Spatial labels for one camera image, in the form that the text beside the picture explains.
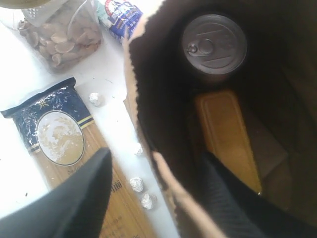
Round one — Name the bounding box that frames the small blue milk carton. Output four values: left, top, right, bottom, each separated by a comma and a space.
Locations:
95, 0, 143, 44

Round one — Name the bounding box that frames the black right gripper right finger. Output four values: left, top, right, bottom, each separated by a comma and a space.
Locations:
200, 152, 317, 238

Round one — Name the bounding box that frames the clear jar with gold lid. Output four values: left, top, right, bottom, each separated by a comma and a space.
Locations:
0, 0, 103, 73

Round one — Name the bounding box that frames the brown paper bag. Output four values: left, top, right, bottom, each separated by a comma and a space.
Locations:
124, 0, 317, 238

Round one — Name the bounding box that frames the yellow millet bottle white cap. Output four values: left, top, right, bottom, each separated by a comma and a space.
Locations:
195, 90, 263, 194

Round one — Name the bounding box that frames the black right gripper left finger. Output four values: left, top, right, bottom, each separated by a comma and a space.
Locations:
0, 148, 112, 238

